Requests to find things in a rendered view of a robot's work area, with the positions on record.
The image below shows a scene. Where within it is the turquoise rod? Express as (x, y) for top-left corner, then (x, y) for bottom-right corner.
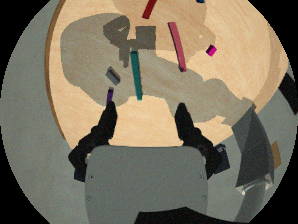
(130, 51), (142, 101)

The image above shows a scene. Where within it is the magenta rod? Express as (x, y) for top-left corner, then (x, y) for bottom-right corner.
(206, 45), (217, 57)

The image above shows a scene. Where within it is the pink rod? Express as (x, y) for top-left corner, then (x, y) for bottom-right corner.
(167, 22), (187, 72)

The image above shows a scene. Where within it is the dark red rod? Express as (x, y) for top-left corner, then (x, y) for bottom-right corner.
(142, 0), (157, 19)

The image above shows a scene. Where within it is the purple rod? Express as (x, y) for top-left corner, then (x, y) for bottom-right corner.
(106, 89), (113, 106)

